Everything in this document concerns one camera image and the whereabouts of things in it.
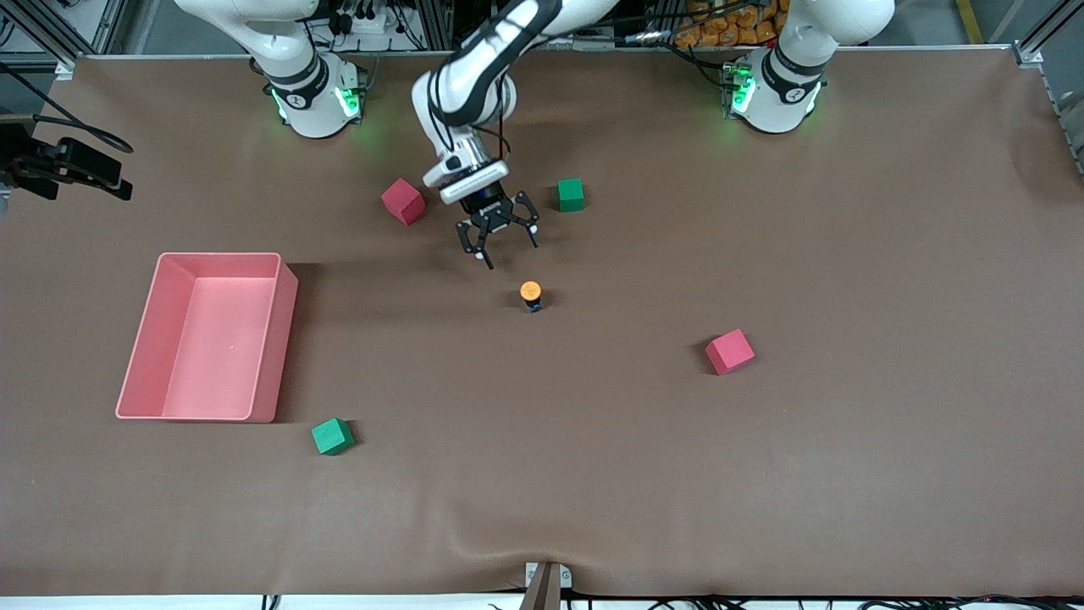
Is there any pink foam cube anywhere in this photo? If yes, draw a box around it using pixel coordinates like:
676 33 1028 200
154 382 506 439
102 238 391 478
705 329 756 376
380 178 427 226

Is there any white power strip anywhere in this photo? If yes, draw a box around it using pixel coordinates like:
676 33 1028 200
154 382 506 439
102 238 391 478
335 4 399 35

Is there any pink plastic tray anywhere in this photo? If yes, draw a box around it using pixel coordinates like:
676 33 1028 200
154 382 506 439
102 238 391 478
115 252 300 424

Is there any brown table cover mat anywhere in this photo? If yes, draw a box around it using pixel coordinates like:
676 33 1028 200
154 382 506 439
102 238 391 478
0 47 1084 598

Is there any pile of orange items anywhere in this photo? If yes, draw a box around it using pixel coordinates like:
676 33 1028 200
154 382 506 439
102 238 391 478
675 0 793 49

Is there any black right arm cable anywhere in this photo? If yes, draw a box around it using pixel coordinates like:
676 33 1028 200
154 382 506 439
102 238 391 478
0 64 135 155

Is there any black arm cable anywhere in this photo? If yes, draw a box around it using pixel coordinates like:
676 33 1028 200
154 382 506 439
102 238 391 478
0 64 135 155
428 0 763 170

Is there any aluminium frame profile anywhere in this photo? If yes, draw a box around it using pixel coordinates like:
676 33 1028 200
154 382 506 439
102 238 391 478
1012 0 1084 175
0 0 128 81

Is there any aluminium frame post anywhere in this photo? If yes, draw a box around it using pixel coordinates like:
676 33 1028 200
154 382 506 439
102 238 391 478
413 0 456 50

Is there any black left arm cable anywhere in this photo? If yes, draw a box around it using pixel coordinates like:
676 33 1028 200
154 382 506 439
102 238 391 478
428 0 763 170

